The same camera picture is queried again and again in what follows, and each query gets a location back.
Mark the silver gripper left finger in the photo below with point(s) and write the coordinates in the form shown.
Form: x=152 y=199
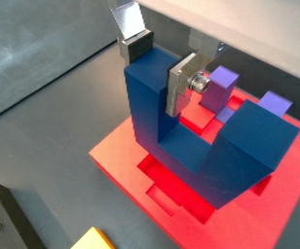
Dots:
x=135 y=37

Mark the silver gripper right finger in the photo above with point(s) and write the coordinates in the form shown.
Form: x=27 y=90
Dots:
x=186 y=75

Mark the blue U-shaped block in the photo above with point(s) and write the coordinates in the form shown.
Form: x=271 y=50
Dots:
x=219 y=169

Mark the red slotted board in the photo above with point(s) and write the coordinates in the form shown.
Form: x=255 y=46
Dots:
x=247 y=224

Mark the purple U-shaped block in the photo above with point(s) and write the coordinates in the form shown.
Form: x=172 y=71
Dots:
x=215 y=96

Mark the yellow long bar block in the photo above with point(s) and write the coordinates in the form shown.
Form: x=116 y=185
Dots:
x=94 y=240

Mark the black angled bracket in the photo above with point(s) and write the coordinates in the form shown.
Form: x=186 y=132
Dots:
x=16 y=231

